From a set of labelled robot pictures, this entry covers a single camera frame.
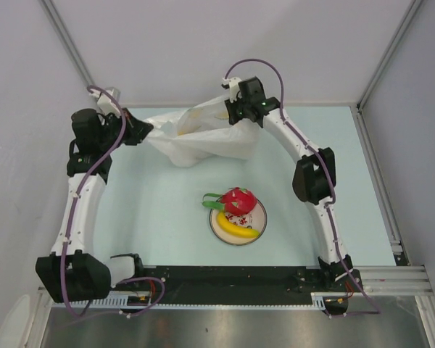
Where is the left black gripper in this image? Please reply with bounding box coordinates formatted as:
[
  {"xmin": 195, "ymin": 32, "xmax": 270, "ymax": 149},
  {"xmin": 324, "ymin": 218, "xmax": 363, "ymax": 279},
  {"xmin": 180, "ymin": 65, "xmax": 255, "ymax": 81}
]
[{"xmin": 98, "ymin": 108, "xmax": 153, "ymax": 152}]

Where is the white plastic bag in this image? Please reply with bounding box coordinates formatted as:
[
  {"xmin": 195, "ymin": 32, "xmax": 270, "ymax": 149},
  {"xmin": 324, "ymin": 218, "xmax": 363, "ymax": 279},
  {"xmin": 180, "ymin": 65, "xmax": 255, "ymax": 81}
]
[{"xmin": 145, "ymin": 95, "xmax": 260, "ymax": 167}]

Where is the red fake dragon fruit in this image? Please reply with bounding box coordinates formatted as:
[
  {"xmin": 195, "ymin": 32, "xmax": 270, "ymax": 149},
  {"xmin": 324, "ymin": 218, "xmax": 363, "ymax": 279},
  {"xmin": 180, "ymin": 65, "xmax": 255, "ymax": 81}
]
[{"xmin": 202, "ymin": 187, "xmax": 257, "ymax": 216}]

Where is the round printed plate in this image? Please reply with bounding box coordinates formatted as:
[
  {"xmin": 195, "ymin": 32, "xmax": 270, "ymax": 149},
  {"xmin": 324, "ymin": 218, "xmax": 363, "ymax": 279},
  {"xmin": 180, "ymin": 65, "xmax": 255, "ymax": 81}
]
[{"xmin": 208, "ymin": 199, "xmax": 268, "ymax": 246}]

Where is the yellow fake banana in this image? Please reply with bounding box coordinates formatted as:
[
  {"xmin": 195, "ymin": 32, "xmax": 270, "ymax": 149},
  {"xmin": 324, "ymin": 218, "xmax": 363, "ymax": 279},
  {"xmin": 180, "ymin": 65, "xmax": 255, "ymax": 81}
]
[{"xmin": 216, "ymin": 212, "xmax": 260, "ymax": 239}]

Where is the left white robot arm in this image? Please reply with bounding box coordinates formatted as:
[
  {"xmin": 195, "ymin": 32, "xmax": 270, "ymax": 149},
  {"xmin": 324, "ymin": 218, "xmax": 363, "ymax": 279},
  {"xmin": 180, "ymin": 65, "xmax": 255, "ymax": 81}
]
[{"xmin": 36, "ymin": 109, "xmax": 153, "ymax": 303}]

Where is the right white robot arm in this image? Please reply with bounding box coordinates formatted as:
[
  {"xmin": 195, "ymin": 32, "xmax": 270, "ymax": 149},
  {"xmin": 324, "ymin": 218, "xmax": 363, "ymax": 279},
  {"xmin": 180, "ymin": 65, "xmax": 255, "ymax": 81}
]
[{"xmin": 222, "ymin": 77, "xmax": 353, "ymax": 291}]

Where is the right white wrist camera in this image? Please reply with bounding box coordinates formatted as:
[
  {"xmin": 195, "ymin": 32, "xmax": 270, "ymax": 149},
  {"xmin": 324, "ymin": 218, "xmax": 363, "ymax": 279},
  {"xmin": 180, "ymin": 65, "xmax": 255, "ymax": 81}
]
[{"xmin": 221, "ymin": 77, "xmax": 241, "ymax": 103}]

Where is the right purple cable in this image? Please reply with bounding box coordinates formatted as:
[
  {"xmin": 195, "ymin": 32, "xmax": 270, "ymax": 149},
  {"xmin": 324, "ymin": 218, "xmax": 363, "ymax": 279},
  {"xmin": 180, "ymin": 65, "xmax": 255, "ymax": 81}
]
[{"xmin": 224, "ymin": 57, "xmax": 381, "ymax": 315}]

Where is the left aluminium frame post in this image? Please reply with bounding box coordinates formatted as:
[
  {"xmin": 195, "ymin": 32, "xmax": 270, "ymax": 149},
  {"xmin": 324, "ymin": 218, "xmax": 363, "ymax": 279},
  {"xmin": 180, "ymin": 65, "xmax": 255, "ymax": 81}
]
[{"xmin": 38, "ymin": 0, "xmax": 95, "ymax": 94}]

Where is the aluminium frame post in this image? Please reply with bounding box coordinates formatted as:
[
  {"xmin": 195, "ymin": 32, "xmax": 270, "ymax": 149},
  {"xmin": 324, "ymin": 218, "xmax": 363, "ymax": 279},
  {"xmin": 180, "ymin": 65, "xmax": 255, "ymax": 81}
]
[
  {"xmin": 356, "ymin": 0, "xmax": 426, "ymax": 112},
  {"xmin": 38, "ymin": 0, "xmax": 95, "ymax": 94}
]

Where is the right aluminium frame post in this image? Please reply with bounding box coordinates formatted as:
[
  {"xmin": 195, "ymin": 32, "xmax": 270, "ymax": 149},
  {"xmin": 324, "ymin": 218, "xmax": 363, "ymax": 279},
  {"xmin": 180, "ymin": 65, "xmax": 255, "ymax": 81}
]
[{"xmin": 356, "ymin": 0, "xmax": 426, "ymax": 112}]

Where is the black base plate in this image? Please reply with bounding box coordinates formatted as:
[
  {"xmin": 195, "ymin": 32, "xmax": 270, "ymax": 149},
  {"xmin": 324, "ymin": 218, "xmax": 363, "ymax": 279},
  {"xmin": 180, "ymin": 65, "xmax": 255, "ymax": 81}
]
[{"xmin": 116, "ymin": 266, "xmax": 362, "ymax": 314}]

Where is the white slotted cable duct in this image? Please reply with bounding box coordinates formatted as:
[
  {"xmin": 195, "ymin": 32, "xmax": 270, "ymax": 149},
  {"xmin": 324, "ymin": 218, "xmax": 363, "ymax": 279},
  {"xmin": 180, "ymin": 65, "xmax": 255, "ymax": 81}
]
[{"xmin": 52, "ymin": 292, "xmax": 329, "ymax": 311}]

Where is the aluminium front rail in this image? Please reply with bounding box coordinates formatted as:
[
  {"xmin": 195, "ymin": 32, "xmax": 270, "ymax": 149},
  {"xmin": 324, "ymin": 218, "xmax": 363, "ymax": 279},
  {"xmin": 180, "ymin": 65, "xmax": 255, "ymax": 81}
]
[{"xmin": 38, "ymin": 264, "xmax": 432, "ymax": 295}]

